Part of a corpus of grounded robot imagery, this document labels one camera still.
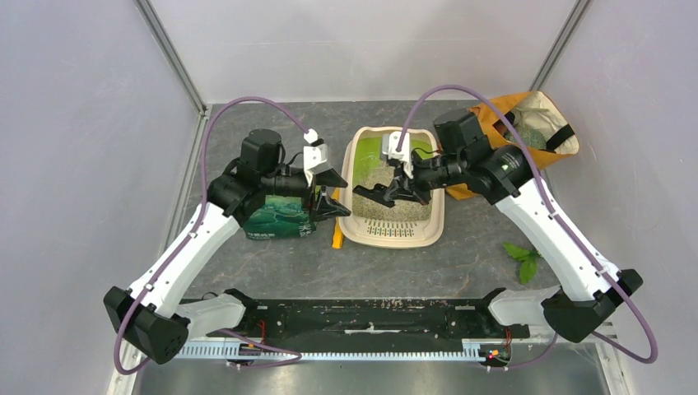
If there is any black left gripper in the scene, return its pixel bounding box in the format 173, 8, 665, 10
261, 166, 351, 222

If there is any green cat litter bag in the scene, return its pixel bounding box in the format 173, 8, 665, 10
242, 196, 317, 240

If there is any yellow plastic scoop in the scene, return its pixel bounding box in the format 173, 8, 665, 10
332, 188, 344, 249

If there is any green melon in bag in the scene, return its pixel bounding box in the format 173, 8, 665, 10
503, 126, 547, 150

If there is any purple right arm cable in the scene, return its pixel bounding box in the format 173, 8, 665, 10
395, 84, 659, 372

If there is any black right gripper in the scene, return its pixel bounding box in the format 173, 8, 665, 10
384, 147, 467, 206

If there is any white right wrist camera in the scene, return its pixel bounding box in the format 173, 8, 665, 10
379, 131, 411, 164

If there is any beige green litter box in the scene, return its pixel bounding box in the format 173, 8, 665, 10
338, 127, 445, 249

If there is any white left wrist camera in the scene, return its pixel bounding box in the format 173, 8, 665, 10
302, 128, 332, 186

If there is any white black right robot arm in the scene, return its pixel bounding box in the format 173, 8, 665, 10
378, 109, 643, 342

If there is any white radish with leaves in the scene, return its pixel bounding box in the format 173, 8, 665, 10
502, 242, 542, 284

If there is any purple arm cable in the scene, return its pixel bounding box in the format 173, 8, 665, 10
395, 84, 659, 372
113, 96, 320, 376

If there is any black clip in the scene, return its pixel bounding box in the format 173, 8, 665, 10
352, 184, 395, 208

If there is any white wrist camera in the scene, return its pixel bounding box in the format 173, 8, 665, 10
302, 128, 332, 186
379, 131, 411, 164

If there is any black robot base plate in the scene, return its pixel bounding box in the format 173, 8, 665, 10
182, 296, 531, 350

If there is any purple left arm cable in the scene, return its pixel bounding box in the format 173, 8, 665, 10
113, 96, 320, 376

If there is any orange tote bag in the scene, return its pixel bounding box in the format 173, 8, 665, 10
469, 91, 580, 170

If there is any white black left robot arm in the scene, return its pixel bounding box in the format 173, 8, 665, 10
104, 129, 351, 365

